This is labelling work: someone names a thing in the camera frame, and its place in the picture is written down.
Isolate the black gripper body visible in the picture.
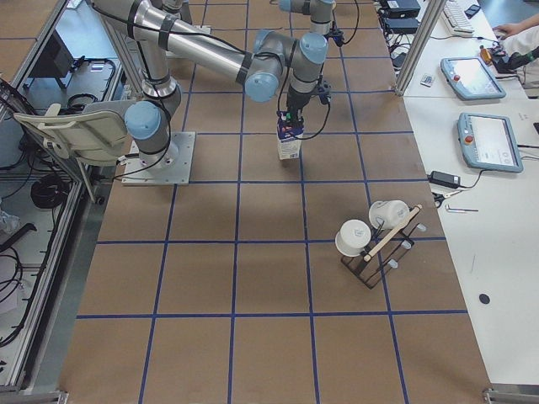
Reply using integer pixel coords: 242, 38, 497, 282
285, 93, 305, 127

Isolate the white blue milk carton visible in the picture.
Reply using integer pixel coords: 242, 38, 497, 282
277, 110, 304, 160

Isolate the person hand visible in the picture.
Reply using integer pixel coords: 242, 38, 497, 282
493, 23, 522, 39

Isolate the white mug right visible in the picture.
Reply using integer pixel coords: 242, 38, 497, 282
369, 199, 409, 230

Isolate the white mug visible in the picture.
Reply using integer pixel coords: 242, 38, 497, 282
369, 199, 409, 230
335, 219, 371, 258

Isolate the white mug left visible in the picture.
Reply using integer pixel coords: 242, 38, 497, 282
335, 219, 371, 258

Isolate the black power adapter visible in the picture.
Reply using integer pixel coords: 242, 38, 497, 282
428, 171, 461, 189

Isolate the teach pendant upper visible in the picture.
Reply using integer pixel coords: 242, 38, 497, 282
440, 57, 506, 100

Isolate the teach pendant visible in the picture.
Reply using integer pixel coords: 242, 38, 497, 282
456, 113, 524, 173
440, 57, 506, 100

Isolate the white keyboard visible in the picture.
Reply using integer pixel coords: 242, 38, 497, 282
440, 0, 474, 37

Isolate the black allen key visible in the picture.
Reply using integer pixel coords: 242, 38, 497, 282
446, 205, 479, 214

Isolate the teach pendant lower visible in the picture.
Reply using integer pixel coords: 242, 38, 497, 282
456, 113, 524, 173

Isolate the grey office chair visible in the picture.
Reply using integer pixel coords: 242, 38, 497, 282
14, 100, 135, 167

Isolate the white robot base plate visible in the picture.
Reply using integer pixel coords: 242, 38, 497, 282
121, 131, 196, 186

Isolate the aluminium frame post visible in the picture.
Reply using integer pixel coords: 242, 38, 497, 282
394, 0, 446, 96

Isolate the wooden rack handle rod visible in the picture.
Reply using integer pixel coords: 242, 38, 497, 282
363, 205, 423, 263

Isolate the black wire mug rack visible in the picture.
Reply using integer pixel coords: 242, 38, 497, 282
340, 222, 427, 290

